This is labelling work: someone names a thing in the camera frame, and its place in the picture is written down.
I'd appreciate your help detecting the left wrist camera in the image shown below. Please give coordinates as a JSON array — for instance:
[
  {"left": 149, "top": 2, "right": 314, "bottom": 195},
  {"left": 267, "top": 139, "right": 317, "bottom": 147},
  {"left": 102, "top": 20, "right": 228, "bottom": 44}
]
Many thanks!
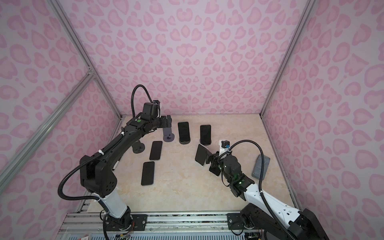
[{"left": 141, "top": 100, "right": 161, "bottom": 122}]

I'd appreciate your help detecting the aluminium frame post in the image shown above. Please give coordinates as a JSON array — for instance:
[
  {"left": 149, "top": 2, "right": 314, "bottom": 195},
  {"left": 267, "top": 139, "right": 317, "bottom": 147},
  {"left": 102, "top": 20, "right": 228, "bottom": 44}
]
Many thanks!
[
  {"left": 260, "top": 0, "right": 319, "bottom": 119},
  {"left": 47, "top": 0, "right": 123, "bottom": 119}
]

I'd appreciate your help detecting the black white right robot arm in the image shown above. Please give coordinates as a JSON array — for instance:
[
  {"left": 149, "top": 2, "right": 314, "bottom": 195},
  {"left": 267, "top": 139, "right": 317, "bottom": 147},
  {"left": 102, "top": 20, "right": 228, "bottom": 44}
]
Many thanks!
[{"left": 195, "top": 152, "right": 329, "bottom": 240}]

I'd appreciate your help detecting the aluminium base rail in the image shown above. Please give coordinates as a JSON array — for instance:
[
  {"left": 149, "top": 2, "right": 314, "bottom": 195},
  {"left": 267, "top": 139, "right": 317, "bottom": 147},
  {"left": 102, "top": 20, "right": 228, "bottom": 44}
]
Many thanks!
[{"left": 55, "top": 209, "right": 320, "bottom": 240}]

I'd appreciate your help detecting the right black corrugated cable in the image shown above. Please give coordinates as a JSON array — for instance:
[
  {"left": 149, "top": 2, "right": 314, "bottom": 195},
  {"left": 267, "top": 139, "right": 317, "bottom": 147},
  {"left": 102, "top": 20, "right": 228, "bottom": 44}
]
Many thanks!
[{"left": 227, "top": 139, "right": 298, "bottom": 240}]

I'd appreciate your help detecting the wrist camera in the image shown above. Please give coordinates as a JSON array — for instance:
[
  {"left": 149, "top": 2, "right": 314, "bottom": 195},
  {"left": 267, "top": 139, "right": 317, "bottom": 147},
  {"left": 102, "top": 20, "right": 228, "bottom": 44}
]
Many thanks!
[
  {"left": 141, "top": 100, "right": 161, "bottom": 122},
  {"left": 219, "top": 140, "right": 230, "bottom": 156}
]

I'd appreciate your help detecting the black phone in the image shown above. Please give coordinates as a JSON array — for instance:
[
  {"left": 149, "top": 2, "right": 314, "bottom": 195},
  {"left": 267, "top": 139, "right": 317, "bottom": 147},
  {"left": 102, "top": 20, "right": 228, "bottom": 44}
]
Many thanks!
[
  {"left": 141, "top": 162, "right": 155, "bottom": 186},
  {"left": 200, "top": 125, "right": 212, "bottom": 139},
  {"left": 209, "top": 166, "right": 222, "bottom": 176},
  {"left": 149, "top": 141, "right": 163, "bottom": 161},
  {"left": 195, "top": 144, "right": 208, "bottom": 166},
  {"left": 178, "top": 122, "right": 191, "bottom": 139}
]

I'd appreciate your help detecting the aluminium frame post right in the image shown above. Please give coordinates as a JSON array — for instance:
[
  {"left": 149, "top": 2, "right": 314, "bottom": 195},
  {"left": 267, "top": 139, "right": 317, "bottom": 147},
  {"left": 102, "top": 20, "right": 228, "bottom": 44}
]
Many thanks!
[{"left": 260, "top": 0, "right": 319, "bottom": 119}]

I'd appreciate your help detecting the left black corrugated cable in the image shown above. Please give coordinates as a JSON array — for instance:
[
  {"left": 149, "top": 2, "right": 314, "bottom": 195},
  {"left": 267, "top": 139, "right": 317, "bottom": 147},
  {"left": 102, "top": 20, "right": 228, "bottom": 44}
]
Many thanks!
[{"left": 57, "top": 84, "right": 154, "bottom": 202}]

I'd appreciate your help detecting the black corrugated cable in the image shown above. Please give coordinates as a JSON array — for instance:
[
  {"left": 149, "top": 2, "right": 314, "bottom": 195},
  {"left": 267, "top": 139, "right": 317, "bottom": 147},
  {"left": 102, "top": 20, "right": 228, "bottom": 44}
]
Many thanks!
[
  {"left": 227, "top": 139, "right": 298, "bottom": 240},
  {"left": 57, "top": 84, "right": 154, "bottom": 202}
]

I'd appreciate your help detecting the aluminium frame post left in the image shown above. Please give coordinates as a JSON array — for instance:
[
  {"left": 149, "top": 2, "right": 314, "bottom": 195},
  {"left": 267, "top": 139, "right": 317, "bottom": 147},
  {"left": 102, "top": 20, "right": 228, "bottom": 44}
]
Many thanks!
[{"left": 47, "top": 0, "right": 123, "bottom": 119}]

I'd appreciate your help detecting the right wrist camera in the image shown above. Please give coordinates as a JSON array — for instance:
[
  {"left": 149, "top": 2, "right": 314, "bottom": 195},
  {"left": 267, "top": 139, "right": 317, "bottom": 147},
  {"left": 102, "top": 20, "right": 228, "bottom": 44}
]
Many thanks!
[{"left": 219, "top": 140, "right": 230, "bottom": 156}]

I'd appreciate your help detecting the purple-grey round stand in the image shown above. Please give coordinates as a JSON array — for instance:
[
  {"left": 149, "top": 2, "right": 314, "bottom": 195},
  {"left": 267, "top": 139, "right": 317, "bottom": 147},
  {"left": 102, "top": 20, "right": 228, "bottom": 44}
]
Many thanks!
[{"left": 163, "top": 128, "right": 175, "bottom": 143}]

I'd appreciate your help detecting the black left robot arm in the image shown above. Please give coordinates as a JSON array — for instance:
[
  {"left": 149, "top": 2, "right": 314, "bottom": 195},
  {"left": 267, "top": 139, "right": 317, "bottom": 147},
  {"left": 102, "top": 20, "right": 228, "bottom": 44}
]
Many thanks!
[{"left": 80, "top": 115, "right": 172, "bottom": 219}]

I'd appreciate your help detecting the aluminium diagonal frame bar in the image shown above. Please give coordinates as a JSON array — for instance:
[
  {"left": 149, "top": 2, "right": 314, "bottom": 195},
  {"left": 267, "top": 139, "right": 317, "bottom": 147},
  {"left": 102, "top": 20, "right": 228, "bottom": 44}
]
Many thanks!
[{"left": 1, "top": 71, "right": 95, "bottom": 193}]

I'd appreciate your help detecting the white folding stand front middle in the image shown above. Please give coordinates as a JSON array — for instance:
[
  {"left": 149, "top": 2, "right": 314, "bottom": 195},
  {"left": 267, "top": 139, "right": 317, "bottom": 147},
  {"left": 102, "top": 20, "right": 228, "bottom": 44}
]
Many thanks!
[{"left": 200, "top": 145, "right": 211, "bottom": 166}]

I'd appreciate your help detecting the black round stand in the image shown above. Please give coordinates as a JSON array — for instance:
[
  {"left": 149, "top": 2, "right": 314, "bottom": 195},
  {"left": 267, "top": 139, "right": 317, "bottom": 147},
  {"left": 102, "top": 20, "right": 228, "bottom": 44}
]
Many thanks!
[{"left": 132, "top": 141, "right": 145, "bottom": 154}]

